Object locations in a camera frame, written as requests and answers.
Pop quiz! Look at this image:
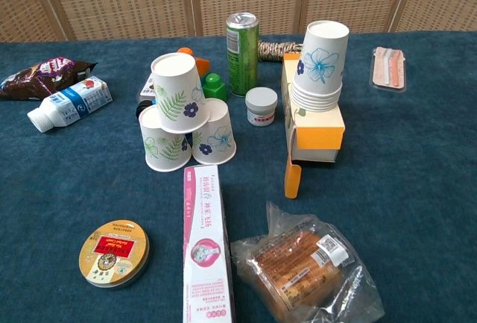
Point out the floral paper cup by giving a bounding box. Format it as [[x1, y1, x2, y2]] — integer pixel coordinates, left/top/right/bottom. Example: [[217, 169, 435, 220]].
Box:
[[192, 98, 237, 166], [138, 105, 192, 172], [151, 52, 209, 134]]

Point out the stack of floral paper cups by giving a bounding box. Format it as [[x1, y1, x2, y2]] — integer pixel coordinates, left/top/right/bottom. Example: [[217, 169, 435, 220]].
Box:
[[291, 20, 350, 113]]

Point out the white jar grey lid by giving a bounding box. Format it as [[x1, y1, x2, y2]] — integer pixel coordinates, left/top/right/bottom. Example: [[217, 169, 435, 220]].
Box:
[[244, 87, 279, 127]]

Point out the green toy building block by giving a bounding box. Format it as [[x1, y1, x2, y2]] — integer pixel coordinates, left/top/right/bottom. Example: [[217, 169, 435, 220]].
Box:
[[201, 72, 227, 102]]

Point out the white and orange carton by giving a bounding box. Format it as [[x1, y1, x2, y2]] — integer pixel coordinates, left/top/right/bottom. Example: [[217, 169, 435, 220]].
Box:
[[280, 52, 346, 200]]

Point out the green drink can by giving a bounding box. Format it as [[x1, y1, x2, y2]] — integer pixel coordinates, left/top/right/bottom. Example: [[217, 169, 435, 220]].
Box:
[[226, 12, 260, 98]]

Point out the orange toy building block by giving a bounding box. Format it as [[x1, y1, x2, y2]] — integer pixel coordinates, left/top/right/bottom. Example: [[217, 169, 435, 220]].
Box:
[[177, 47, 211, 78]]

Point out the nut-label bottle black cap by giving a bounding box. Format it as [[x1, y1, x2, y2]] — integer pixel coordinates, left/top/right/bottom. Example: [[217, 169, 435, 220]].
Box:
[[135, 72, 157, 116]]

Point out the pink white toothpaste box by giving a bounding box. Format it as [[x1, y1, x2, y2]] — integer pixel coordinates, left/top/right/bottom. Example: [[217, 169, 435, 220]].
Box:
[[182, 163, 236, 323]]

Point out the bread in clear bag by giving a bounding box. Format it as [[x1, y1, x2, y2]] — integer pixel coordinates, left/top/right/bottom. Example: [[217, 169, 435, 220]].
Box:
[[230, 201, 385, 323]]

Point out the round gold tin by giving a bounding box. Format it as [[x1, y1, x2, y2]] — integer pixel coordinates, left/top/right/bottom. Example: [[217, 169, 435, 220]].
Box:
[[78, 219, 151, 289]]

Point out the pink razor blister pack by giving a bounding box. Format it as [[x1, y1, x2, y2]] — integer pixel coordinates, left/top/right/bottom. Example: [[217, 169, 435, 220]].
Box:
[[369, 46, 408, 93]]

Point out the white blue milk bottle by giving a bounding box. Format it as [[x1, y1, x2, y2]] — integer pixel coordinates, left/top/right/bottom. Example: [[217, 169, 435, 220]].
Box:
[[27, 75, 113, 134]]

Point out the brown snack bag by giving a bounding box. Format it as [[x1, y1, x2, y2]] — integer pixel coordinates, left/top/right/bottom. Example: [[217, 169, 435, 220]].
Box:
[[0, 57, 98, 101]]

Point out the coiled speckled rope bundle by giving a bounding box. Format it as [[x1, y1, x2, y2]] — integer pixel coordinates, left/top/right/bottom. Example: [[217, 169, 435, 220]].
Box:
[[257, 40, 303, 63]]

